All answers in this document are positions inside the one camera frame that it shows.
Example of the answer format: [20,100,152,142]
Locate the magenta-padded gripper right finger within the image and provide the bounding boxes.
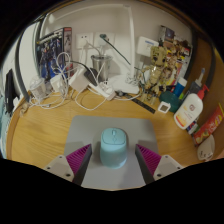
[134,143,184,185]

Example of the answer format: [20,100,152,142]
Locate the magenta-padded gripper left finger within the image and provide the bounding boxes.
[43,143,93,187]

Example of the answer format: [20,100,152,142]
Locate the light blue computer mouse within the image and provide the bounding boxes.
[99,127,128,169]

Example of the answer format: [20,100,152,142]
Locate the grey mouse pad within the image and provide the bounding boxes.
[63,115,160,191]

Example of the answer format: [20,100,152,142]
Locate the small white square clock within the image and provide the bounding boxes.
[157,100,172,114]

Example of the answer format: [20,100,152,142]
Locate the white lotion pump bottle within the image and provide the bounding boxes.
[173,84,210,130]

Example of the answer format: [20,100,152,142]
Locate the red yellow snack can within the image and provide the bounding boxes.
[192,102,224,145]

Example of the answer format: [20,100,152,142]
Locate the black ruler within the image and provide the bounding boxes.
[131,96,157,114]

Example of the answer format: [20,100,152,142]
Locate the light blue checked blanket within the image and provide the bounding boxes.
[0,96,9,158]

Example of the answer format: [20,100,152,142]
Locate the green round dish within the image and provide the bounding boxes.
[159,90,184,113]

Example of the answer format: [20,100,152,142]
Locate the blue tube white cap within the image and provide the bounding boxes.
[172,77,188,99]

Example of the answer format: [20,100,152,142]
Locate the clear plastic jar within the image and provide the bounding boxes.
[29,75,47,100]

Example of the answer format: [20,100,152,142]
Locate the dark spray bottle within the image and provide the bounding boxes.
[186,68,206,101]

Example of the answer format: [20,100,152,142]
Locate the large white charger block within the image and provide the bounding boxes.
[68,68,89,93]

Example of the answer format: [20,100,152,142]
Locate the white power strip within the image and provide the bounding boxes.
[87,81,116,101]

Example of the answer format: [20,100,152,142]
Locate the black hanging bag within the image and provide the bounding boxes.
[3,68,19,114]

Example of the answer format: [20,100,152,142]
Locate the brown tree creature figure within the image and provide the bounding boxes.
[139,44,169,104]

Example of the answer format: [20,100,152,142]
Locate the steel cup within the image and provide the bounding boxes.
[90,54,113,83]

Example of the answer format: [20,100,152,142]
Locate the robot model kit box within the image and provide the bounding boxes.
[35,27,74,81]

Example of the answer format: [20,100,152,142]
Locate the white cable tangle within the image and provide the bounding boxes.
[28,51,116,112]

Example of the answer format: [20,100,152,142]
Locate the black metal desk frame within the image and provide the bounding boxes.
[14,13,216,101]

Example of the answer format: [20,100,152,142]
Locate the white wall box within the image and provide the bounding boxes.
[136,35,160,57]

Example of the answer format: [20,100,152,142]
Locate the white wall socket plate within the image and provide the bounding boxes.
[94,32,116,48]
[75,32,94,49]

